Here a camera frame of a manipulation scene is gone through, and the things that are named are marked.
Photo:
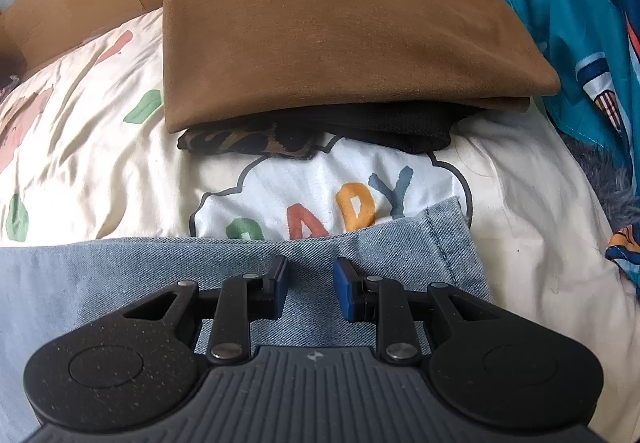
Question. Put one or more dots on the light blue jeans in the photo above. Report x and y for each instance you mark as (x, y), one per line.
(150, 273)

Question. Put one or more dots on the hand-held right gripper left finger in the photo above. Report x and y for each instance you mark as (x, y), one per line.
(281, 288)

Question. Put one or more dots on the teal printed cloth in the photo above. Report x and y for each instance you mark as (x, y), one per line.
(565, 23)

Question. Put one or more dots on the brown folded garment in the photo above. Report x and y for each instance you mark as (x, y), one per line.
(350, 23)

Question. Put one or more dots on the black folded garment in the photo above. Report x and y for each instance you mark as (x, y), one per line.
(400, 128)

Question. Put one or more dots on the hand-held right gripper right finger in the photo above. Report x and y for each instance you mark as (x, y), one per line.
(342, 293)

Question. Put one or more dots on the leopard print garment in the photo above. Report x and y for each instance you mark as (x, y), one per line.
(240, 140)

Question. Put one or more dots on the cream printed bed sheet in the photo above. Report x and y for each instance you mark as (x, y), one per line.
(525, 223)

